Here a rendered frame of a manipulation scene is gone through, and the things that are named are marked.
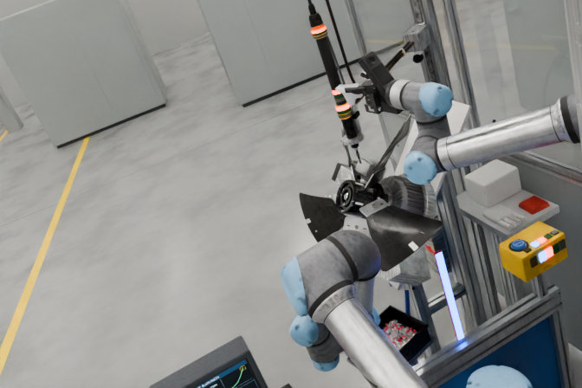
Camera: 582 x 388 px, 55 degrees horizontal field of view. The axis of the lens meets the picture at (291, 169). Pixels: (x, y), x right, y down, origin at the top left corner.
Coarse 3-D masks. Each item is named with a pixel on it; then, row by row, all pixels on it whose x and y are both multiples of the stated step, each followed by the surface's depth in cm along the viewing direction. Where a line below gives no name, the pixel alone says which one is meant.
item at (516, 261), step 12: (528, 228) 169; (540, 228) 167; (552, 228) 166; (528, 240) 164; (552, 240) 161; (504, 252) 166; (516, 252) 162; (540, 252) 161; (564, 252) 164; (504, 264) 169; (516, 264) 163; (528, 264) 160; (540, 264) 162; (552, 264) 164; (528, 276) 162
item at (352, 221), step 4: (348, 216) 194; (348, 220) 194; (352, 220) 193; (356, 220) 193; (360, 220) 193; (364, 220) 192; (344, 224) 194; (348, 224) 193; (352, 224) 193; (356, 224) 193; (360, 224) 193; (364, 224) 192; (344, 228) 193; (348, 228) 193; (352, 228) 193; (360, 228) 192; (364, 232) 192; (368, 232) 191
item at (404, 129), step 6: (408, 120) 174; (402, 126) 178; (408, 126) 170; (402, 132) 173; (408, 132) 168; (396, 138) 176; (402, 138) 170; (396, 144) 172; (390, 150) 175; (384, 156) 178; (390, 156) 191; (378, 162) 183; (384, 162) 188; (378, 168) 187
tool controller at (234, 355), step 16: (240, 336) 145; (224, 352) 139; (240, 352) 136; (192, 368) 139; (208, 368) 135; (224, 368) 134; (240, 368) 135; (256, 368) 136; (160, 384) 138; (176, 384) 135; (192, 384) 132; (208, 384) 133; (224, 384) 134; (240, 384) 135; (256, 384) 136
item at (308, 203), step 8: (304, 200) 219; (312, 200) 214; (320, 200) 209; (328, 200) 205; (304, 208) 220; (312, 208) 215; (320, 208) 211; (328, 208) 207; (336, 208) 204; (304, 216) 222; (312, 216) 218; (320, 216) 213; (328, 216) 209; (336, 216) 207; (344, 216) 204; (312, 224) 220; (320, 224) 216; (328, 224) 212; (336, 224) 210; (312, 232) 221; (320, 232) 218; (328, 232) 215; (320, 240) 219
